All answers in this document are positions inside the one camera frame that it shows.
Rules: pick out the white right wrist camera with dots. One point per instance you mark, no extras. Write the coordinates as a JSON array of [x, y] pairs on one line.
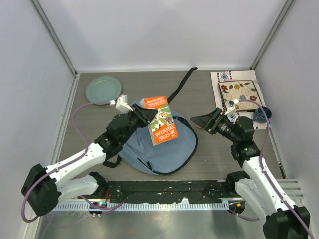
[[230, 106]]

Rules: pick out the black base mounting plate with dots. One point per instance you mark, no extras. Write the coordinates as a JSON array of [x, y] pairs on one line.
[[166, 192]]

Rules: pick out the light blue backpack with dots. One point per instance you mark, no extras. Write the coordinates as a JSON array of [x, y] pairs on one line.
[[163, 159]]

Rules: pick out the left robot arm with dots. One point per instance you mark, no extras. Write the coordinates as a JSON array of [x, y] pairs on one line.
[[45, 187]]

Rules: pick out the dark blue mug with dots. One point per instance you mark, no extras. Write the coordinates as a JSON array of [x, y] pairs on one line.
[[260, 113]]

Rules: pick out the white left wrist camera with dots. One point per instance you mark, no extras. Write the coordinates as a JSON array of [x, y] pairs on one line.
[[121, 104]]

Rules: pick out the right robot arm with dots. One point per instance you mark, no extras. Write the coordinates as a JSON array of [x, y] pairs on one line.
[[280, 215]]

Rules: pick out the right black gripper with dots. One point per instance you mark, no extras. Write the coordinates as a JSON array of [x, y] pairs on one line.
[[210, 121]]

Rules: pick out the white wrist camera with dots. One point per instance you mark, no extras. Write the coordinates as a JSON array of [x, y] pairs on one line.
[[230, 106], [121, 104]]

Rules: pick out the patterned white placemat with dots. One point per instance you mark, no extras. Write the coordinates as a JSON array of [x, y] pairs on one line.
[[222, 76]]

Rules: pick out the floral square plate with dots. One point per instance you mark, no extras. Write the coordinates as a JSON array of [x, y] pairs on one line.
[[241, 90]]

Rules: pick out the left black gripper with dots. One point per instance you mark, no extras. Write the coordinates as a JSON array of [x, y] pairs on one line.
[[145, 115]]

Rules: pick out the slotted cable duct rail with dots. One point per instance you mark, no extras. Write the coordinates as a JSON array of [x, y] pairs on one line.
[[184, 205]]

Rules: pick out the teal round plate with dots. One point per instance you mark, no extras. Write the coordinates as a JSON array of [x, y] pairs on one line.
[[103, 90]]

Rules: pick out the orange 78-storey treehouse book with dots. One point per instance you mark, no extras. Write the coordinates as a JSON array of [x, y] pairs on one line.
[[162, 127]]

